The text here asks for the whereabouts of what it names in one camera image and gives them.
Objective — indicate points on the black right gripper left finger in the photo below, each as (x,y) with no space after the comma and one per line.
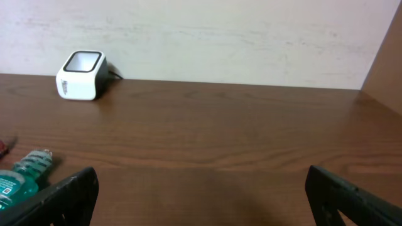
(68,202)

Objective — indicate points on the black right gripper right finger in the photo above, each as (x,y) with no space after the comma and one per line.
(331,196)

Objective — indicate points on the blue Listerine mouthwash bottle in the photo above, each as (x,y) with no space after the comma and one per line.
(20,182)

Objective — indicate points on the orange red snack stick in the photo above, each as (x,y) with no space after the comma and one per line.
(4,149)

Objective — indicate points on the white barcode scanner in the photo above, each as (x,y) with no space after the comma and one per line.
(83,76)

